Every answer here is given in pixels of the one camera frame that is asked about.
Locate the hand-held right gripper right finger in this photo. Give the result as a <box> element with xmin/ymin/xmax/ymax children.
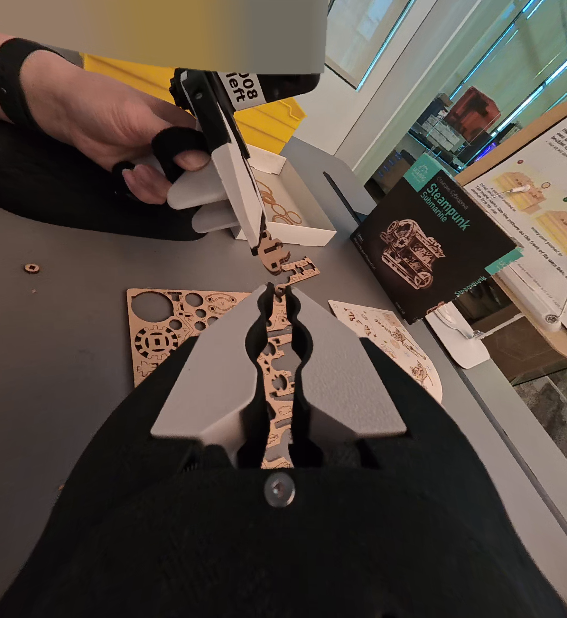
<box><xmin>286</xmin><ymin>286</ymin><xmax>406</xmax><ymax>466</ymax></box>

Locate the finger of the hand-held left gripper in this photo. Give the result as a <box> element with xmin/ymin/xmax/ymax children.
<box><xmin>212</xmin><ymin>139</ymin><xmax>268</xmax><ymax>257</ymax></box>

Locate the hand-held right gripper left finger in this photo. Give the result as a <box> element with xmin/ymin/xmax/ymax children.
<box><xmin>151</xmin><ymin>284</ymin><xmax>274</xmax><ymax>466</ymax></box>

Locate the rounded wooden model part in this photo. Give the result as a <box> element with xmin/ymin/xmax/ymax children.
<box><xmin>256</xmin><ymin>231</ymin><xmax>292</xmax><ymax>275</ymax></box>

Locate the notched wooden model part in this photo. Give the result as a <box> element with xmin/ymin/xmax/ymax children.
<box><xmin>274</xmin><ymin>256</ymin><xmax>321</xmax><ymax>296</ymax></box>

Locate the laser-cut wooden parts sheet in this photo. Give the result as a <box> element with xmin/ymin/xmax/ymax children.
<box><xmin>126</xmin><ymin>288</ymin><xmax>308</xmax><ymax>470</ymax></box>

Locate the black model kit box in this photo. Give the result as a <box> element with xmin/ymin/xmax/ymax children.
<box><xmin>350</xmin><ymin>154</ymin><xmax>525</xmax><ymax>325</ymax></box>

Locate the person's left hand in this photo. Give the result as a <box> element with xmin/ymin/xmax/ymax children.
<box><xmin>37</xmin><ymin>63</ymin><xmax>213</xmax><ymax>204</ymax></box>

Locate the pile of rubber bands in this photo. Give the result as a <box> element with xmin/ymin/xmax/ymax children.
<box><xmin>257</xmin><ymin>178</ymin><xmax>303</xmax><ymax>226</ymax></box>

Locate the illustrated instruction booklet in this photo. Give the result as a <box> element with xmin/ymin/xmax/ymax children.
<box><xmin>328</xmin><ymin>299</ymin><xmax>443</xmax><ymax>404</ymax></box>

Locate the yellow plastic bin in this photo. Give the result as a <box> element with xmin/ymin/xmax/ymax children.
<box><xmin>82</xmin><ymin>54</ymin><xmax>307</xmax><ymax>155</ymax></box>

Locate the white cardboard tray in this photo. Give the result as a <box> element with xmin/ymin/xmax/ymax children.
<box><xmin>233</xmin><ymin>145</ymin><xmax>337</xmax><ymax>247</ymax></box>

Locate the white stand base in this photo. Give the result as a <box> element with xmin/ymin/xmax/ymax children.
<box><xmin>426</xmin><ymin>309</ymin><xmax>491</xmax><ymax>370</ymax></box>

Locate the black wristband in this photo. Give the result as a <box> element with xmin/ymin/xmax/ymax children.
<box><xmin>0</xmin><ymin>39</ymin><xmax>67</xmax><ymax>126</ymax></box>

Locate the red translucent box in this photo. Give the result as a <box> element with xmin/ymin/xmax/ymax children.
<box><xmin>445</xmin><ymin>87</ymin><xmax>501</xmax><ymax>141</ymax></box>

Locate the illustrated instruction sign board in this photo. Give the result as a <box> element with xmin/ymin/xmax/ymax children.
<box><xmin>455</xmin><ymin>97</ymin><xmax>567</xmax><ymax>365</ymax></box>

